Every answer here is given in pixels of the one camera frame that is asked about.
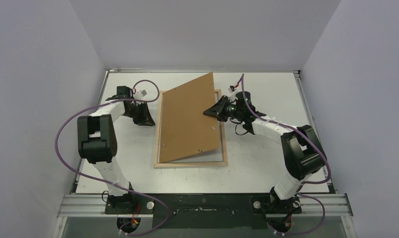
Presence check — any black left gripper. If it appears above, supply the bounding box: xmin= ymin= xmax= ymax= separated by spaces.
xmin=123 ymin=102 xmax=155 ymax=127

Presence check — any brown backing board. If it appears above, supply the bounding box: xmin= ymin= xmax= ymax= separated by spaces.
xmin=159 ymin=72 xmax=221 ymax=163

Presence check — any light wooden picture frame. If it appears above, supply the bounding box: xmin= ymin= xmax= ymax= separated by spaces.
xmin=153 ymin=90 xmax=228 ymax=169

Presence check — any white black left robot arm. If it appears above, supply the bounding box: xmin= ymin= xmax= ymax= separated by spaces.
xmin=77 ymin=86 xmax=155 ymax=214

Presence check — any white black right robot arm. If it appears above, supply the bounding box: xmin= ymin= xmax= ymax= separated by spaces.
xmin=203 ymin=92 xmax=327 ymax=213

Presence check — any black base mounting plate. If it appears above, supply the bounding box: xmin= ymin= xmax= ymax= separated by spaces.
xmin=104 ymin=193 xmax=302 ymax=233

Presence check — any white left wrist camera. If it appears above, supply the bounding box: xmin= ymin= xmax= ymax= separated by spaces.
xmin=133 ymin=90 xmax=147 ymax=100

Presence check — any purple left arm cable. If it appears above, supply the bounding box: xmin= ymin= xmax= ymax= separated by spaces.
xmin=55 ymin=79 xmax=171 ymax=237

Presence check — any aluminium front rail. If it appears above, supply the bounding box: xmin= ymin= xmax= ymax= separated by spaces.
xmin=57 ymin=193 xmax=352 ymax=218

